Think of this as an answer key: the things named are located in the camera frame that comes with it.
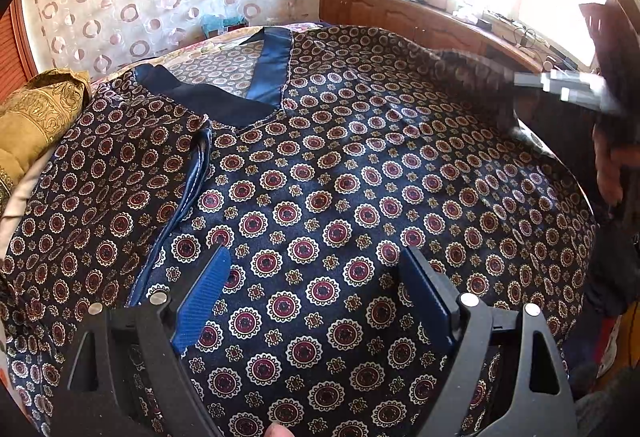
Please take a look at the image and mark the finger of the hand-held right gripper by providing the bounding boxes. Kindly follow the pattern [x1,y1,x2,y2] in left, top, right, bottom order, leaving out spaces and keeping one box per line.
[511,71,557,94]

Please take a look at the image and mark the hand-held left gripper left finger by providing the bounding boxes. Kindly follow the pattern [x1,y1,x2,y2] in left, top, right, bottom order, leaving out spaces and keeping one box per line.
[50,244,233,437]

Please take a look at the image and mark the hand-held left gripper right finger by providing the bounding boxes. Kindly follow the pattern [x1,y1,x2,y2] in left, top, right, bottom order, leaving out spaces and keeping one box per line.
[400,244,576,437]

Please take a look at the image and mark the navy medallion-print shirt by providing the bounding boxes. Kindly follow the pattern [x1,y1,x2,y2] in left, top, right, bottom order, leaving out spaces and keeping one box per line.
[0,24,601,437]

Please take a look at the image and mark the person's right hand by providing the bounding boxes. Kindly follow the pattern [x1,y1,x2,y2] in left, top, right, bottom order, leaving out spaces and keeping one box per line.
[591,119,640,208]

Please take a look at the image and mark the wooden side cabinet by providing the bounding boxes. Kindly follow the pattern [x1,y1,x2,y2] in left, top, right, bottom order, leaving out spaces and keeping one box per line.
[319,0,601,74]

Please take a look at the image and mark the red cloth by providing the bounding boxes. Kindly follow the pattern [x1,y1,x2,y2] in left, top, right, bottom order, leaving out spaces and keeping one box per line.
[594,307,640,378]

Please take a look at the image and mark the gold embroidered cushion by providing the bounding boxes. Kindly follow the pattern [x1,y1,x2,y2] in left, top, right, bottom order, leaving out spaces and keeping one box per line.
[0,69,93,208]

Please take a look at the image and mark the teal box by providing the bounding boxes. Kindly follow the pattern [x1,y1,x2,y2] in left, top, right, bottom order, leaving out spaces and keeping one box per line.
[201,14,247,36]

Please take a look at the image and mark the wooden louvred wardrobe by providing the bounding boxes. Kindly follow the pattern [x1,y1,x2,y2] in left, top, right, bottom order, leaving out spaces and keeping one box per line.
[9,0,37,74]

